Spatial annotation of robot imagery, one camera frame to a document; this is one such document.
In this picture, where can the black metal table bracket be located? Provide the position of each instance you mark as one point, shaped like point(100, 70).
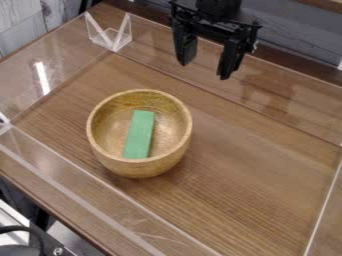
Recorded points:
point(53, 247)

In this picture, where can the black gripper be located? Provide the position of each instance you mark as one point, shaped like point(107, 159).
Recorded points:
point(212, 19)

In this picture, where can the clear acrylic corner bracket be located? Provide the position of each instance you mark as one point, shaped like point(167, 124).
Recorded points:
point(112, 39)

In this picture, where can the green rectangular block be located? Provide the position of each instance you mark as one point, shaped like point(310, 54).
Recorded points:
point(138, 142)

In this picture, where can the clear acrylic tray wall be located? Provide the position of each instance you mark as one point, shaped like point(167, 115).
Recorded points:
point(255, 191)

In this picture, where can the brown wooden bowl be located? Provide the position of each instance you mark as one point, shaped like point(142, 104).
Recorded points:
point(107, 129)

